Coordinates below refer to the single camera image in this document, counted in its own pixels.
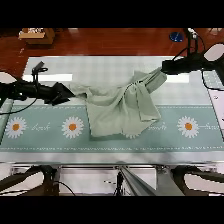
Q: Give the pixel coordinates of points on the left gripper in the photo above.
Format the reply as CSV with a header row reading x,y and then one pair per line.
x,y
58,93

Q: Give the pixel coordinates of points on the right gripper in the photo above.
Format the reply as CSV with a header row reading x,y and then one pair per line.
x,y
180,66

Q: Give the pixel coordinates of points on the pale green shirt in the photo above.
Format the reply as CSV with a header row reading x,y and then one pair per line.
x,y
120,106

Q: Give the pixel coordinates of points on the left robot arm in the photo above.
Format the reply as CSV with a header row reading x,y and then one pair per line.
x,y
20,89

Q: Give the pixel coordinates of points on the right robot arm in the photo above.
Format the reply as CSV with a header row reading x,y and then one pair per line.
x,y
213,63

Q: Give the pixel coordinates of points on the blue round object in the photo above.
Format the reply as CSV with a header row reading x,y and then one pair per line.
x,y
176,36

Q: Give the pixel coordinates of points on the cardboard box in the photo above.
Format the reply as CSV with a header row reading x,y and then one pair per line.
x,y
37,36

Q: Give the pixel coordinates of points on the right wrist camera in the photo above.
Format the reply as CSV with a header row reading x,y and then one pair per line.
x,y
190,41

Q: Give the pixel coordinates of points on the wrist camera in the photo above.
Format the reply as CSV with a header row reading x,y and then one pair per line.
x,y
38,71
190,41

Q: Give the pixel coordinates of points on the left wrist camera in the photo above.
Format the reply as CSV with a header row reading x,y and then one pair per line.
x,y
38,71

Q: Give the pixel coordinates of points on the silver frame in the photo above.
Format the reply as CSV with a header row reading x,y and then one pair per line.
x,y
143,181

